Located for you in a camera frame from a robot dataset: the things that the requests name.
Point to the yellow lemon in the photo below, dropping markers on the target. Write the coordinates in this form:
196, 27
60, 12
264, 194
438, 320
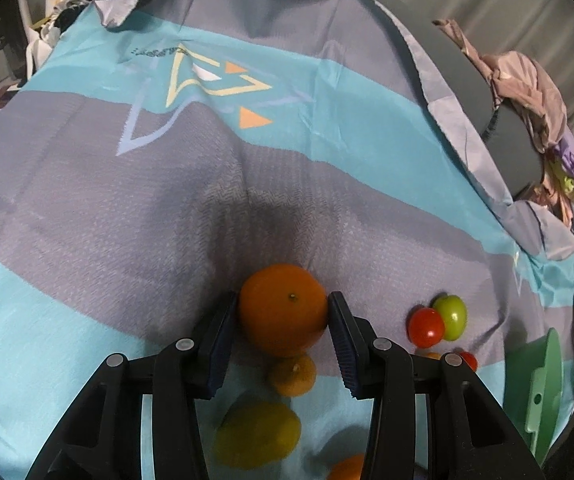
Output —
257, 435

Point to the yellow-green cloth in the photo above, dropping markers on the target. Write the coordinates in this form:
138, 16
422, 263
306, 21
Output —
567, 180

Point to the large orange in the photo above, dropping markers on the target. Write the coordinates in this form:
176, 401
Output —
282, 310

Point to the blue grey printed blanket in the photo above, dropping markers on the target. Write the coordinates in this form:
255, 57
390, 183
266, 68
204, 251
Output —
117, 210

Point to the dark shelf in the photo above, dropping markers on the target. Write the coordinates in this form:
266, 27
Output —
12, 35

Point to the pink cloth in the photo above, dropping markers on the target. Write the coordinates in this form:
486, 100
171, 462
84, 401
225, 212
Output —
552, 205

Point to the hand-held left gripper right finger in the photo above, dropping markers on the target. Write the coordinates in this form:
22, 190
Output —
342, 350

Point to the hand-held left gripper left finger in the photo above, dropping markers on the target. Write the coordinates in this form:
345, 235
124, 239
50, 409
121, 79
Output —
219, 355

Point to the small red tomato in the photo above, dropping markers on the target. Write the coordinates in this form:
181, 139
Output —
468, 360

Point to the small orange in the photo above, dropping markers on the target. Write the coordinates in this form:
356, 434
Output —
349, 470
292, 375

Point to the pink-brown garment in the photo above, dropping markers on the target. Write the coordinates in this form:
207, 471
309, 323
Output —
532, 85

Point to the green plastic plate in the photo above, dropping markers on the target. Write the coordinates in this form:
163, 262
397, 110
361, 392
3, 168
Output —
522, 385

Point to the yellow-green tomato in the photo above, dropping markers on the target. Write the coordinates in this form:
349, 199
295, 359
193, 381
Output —
453, 315

